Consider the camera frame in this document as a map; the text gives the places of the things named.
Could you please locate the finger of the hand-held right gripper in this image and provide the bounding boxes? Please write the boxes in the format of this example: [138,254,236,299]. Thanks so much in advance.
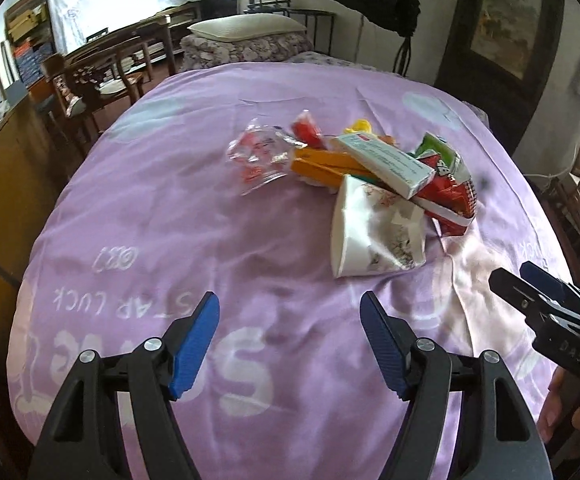
[520,261,580,313]
[488,267,550,322]

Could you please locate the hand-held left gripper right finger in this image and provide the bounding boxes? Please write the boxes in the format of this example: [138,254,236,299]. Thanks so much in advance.
[360,290,555,480]

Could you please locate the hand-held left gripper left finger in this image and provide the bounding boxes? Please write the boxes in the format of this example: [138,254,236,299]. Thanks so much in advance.
[29,291,220,480]

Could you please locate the orange cardboard box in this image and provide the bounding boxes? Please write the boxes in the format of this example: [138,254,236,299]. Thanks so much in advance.
[291,146,371,186]

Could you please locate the clear red-printed plastic wrapper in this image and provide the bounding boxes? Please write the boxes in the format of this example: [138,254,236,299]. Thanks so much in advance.
[227,119,295,196]

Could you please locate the person's right hand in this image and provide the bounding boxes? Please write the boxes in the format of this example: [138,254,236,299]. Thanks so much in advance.
[537,367,579,445]

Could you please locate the red snack packet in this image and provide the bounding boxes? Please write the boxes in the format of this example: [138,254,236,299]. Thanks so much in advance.
[410,157,478,237]

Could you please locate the crushed white paper cup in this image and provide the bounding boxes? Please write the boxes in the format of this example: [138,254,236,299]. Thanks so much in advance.
[331,176,428,279]

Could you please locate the purple printed blanket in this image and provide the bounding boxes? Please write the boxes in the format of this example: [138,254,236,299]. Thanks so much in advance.
[7,57,568,480]

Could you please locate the green snack packet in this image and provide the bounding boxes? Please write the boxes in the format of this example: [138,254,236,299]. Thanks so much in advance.
[414,131,453,160]

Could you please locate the white medicine box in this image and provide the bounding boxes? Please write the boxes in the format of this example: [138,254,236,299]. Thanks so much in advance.
[331,131,435,200]

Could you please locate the yellow wrapper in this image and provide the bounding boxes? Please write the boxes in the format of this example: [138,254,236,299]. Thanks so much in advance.
[344,119,395,147]

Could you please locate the small red wrapper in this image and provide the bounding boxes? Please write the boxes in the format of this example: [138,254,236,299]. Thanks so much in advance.
[292,110,331,152]

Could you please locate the brown wooden cabinet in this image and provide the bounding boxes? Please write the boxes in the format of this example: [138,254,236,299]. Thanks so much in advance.
[0,91,91,376]

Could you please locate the dark framed painting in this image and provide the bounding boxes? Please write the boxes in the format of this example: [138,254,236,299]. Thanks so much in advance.
[435,0,568,148]

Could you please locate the wooden chair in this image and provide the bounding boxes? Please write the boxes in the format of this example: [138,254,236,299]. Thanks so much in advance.
[40,37,153,156]

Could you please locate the floral folded quilt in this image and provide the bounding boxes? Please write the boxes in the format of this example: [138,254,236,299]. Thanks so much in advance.
[179,32,315,72]

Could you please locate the wooden desk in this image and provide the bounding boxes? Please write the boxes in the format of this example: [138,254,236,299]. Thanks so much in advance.
[64,7,203,78]

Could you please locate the white pillow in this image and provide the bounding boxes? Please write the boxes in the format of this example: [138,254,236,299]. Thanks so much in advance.
[187,13,309,43]

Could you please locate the stack of books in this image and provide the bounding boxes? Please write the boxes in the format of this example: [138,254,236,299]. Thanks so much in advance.
[1,0,57,103]

